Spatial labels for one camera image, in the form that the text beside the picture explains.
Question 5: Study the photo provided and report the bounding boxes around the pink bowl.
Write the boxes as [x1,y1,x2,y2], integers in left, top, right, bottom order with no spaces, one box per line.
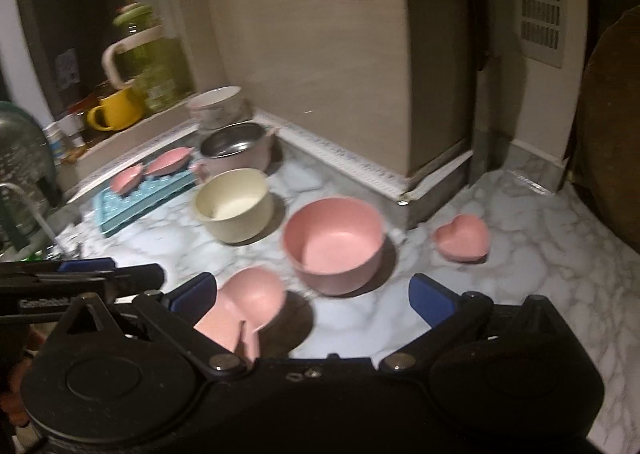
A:
[282,198,386,295]

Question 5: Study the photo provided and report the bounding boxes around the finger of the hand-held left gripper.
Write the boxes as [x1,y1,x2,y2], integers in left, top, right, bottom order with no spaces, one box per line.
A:
[30,264,166,295]
[0,258,117,277]

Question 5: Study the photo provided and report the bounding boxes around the pink apple-shaped dish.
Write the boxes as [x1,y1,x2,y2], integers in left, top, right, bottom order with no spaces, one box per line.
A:
[110,165,146,195]

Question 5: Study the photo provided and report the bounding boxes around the round wooden cutting board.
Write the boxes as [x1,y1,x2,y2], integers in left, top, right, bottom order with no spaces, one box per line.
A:
[570,6,640,245]

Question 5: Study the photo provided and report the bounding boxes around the chrome faucet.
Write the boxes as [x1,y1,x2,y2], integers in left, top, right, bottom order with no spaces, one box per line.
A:
[0,182,56,255]

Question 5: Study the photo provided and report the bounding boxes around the small white bottle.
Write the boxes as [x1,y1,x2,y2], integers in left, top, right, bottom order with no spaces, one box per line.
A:
[45,126,67,161]

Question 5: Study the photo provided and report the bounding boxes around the grey window sticker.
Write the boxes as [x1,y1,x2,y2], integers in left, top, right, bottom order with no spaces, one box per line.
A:
[55,48,81,89]

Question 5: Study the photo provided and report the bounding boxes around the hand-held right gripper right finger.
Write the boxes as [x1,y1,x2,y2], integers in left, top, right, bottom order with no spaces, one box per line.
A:
[377,274,572,376]

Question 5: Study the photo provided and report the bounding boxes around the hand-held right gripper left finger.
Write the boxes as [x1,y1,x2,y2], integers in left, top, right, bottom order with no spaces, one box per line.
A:
[57,272,248,378]

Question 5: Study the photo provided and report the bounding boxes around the metal colander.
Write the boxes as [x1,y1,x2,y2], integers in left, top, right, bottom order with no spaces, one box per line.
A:
[0,101,57,235]

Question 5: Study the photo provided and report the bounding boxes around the pink steel pot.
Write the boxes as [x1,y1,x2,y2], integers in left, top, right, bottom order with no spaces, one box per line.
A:
[200,123,278,175]

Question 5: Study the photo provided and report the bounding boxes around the blue ice cube tray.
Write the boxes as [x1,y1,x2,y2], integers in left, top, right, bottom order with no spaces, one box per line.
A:
[94,169,198,237]

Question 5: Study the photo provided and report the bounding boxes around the white floral bowl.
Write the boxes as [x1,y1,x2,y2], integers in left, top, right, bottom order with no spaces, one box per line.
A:
[186,86,251,132]

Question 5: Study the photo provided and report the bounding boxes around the pink leaf-shaped dish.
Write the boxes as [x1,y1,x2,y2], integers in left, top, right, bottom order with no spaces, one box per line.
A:
[145,147,196,177]

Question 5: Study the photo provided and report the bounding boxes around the pink heart-shaped dish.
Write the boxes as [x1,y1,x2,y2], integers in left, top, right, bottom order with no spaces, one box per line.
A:
[432,214,491,263]

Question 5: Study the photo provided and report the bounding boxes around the green glass jar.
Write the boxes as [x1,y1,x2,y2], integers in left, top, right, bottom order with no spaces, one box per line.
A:
[102,4,193,115]

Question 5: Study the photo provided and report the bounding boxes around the yellow mug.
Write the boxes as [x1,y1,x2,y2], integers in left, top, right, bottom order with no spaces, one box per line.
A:
[87,88,146,132]

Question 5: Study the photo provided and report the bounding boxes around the cream bowl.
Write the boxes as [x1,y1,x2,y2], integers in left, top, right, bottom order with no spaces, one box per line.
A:
[194,169,275,245]

